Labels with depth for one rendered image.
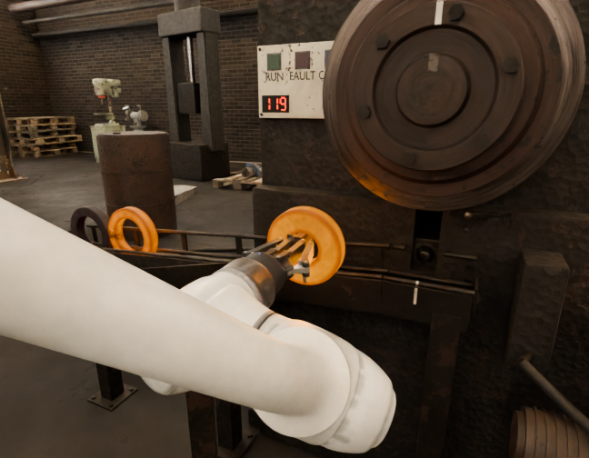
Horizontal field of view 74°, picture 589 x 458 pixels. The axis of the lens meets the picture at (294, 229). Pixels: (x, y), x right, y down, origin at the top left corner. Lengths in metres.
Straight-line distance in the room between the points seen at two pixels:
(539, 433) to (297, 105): 0.87
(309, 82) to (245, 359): 0.86
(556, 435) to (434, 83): 0.66
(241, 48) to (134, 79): 2.85
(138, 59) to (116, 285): 9.65
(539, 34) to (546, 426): 0.69
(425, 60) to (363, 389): 0.55
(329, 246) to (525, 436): 0.50
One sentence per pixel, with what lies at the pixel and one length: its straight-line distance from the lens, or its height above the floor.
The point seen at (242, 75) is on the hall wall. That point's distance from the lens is 8.19.
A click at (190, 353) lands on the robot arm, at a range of 0.26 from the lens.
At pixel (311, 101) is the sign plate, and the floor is 1.10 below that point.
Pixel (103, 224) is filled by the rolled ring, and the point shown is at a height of 0.72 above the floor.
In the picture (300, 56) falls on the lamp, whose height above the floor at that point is 1.21.
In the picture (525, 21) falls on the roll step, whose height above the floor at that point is 1.22.
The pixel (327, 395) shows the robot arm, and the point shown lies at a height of 0.84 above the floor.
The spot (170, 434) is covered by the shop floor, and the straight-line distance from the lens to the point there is 1.60.
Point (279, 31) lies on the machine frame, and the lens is 1.13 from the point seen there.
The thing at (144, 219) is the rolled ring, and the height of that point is 0.75.
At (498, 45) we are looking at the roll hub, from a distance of 0.76.
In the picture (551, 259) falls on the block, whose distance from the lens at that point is 0.93.
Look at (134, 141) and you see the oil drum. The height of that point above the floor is 0.83.
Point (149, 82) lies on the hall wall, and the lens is 9.65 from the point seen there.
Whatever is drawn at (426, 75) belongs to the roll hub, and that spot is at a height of 1.14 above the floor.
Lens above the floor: 1.09
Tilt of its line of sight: 17 degrees down
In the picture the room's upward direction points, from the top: straight up
